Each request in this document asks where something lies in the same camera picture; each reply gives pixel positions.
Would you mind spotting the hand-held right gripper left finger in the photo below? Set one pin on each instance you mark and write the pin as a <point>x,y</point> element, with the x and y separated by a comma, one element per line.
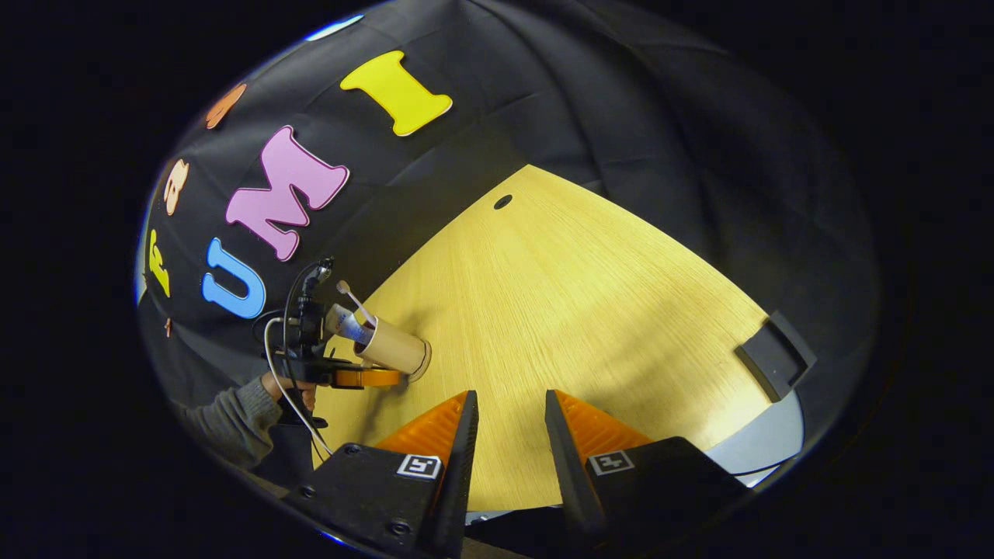
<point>462,466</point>

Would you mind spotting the wooden desktop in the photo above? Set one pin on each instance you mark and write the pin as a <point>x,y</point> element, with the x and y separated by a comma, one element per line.
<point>559,310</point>

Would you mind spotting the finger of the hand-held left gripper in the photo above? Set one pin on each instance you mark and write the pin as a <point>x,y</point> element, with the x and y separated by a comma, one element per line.
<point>369,378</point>

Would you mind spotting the black backdrop cloth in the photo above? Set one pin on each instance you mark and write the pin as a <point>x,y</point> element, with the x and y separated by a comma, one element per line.
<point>621,116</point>

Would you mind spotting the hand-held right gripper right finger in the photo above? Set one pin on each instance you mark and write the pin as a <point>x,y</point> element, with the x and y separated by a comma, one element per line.
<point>565,473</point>

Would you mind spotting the black desk edge bracket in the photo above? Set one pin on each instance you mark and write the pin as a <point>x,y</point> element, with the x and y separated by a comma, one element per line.
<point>776,353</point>

